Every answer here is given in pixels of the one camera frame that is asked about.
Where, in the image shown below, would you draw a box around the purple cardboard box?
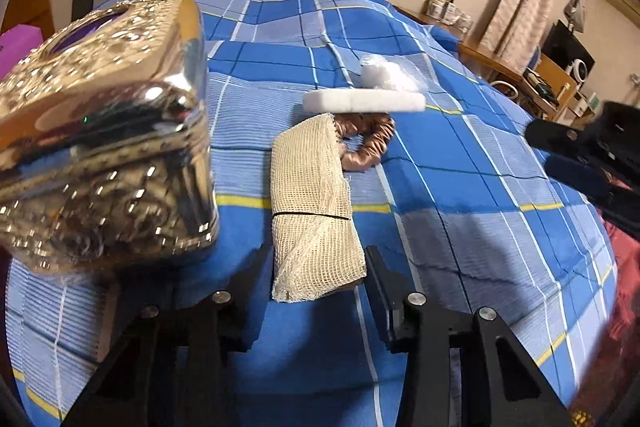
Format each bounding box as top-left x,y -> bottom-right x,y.
0,25 -> 43,79

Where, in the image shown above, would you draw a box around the white foam sponge block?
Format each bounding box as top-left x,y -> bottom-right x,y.
303,88 -> 426,114

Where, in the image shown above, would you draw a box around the brown satin scrunchie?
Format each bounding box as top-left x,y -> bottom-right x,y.
333,113 -> 395,172

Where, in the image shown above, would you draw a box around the blue plaid bed sheet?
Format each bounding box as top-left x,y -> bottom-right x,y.
6,0 -> 617,426

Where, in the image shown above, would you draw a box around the ornate gold tissue box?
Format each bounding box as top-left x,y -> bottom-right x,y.
1,0 -> 219,280

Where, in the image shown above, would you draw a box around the clear packets on desk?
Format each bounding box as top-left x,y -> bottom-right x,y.
425,0 -> 473,34

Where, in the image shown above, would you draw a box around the wooden desk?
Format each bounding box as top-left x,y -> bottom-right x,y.
396,6 -> 578,121

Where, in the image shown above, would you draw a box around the beige mesh cloth roll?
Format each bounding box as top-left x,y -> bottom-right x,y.
270,114 -> 367,303

